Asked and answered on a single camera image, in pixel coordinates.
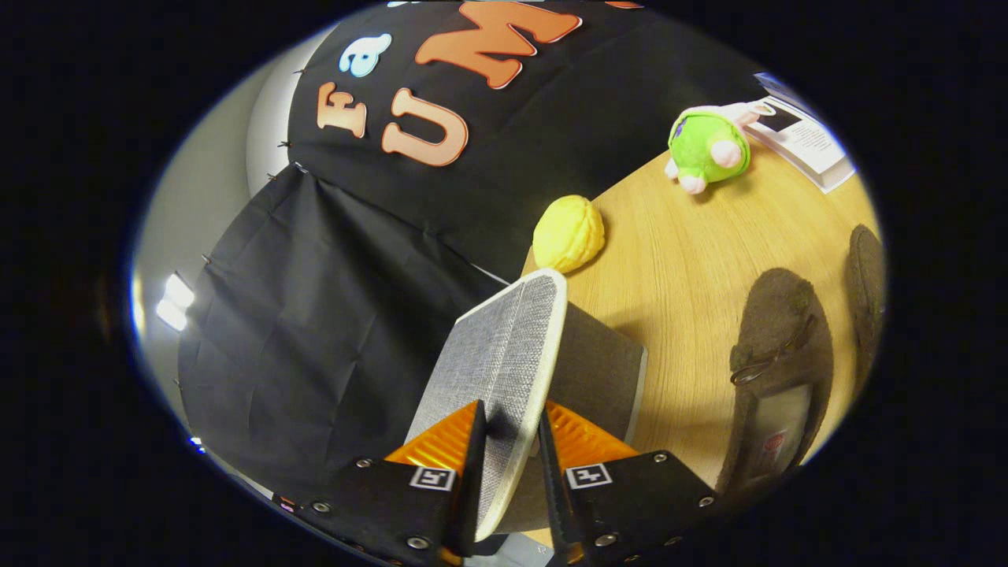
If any ceiling light panel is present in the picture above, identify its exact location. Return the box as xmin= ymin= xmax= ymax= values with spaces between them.
xmin=155 ymin=272 xmax=196 ymax=332

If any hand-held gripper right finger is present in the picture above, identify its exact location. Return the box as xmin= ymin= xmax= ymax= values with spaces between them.
xmin=538 ymin=400 xmax=737 ymax=567

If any grey fabric storage box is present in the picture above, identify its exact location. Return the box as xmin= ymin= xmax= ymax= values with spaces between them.
xmin=404 ymin=268 xmax=649 ymax=567

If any blue cover book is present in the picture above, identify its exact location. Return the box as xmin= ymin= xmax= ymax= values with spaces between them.
xmin=754 ymin=72 xmax=824 ymax=119

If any white book with dark photo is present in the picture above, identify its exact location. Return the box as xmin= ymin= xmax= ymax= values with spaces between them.
xmin=744 ymin=96 xmax=857 ymax=194

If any green and pink plush toy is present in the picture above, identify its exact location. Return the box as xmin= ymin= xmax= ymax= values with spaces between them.
xmin=664 ymin=102 xmax=761 ymax=195

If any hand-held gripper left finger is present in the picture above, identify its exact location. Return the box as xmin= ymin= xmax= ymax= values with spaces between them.
xmin=272 ymin=399 xmax=487 ymax=567

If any brown fuzzy shoe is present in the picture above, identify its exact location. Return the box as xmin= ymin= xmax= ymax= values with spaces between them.
xmin=847 ymin=224 xmax=885 ymax=395
xmin=715 ymin=268 xmax=836 ymax=498

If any yellow ribbed bread toy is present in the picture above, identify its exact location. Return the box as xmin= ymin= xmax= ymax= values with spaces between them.
xmin=533 ymin=195 xmax=606 ymax=274

